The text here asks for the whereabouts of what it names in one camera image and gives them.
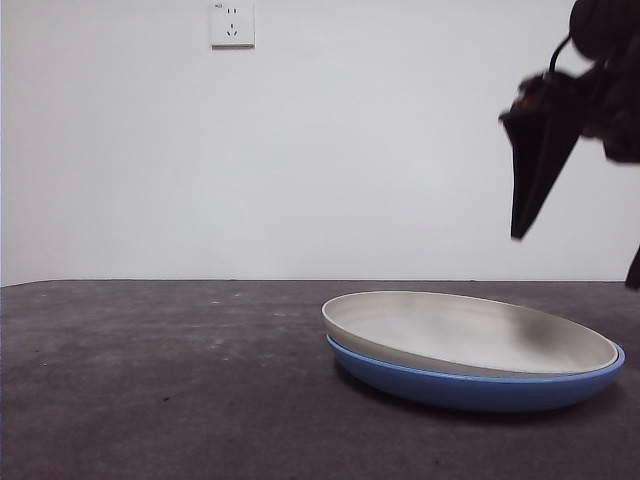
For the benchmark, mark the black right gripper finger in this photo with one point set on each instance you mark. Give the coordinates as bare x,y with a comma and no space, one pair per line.
635,270
537,150

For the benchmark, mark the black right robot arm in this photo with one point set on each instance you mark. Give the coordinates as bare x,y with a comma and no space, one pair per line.
620,75

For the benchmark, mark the white wall socket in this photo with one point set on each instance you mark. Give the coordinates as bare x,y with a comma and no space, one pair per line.
232,25

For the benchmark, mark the white round plate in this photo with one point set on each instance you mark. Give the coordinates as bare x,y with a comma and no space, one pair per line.
450,335

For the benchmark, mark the blue round plate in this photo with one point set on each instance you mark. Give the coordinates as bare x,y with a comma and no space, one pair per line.
450,392

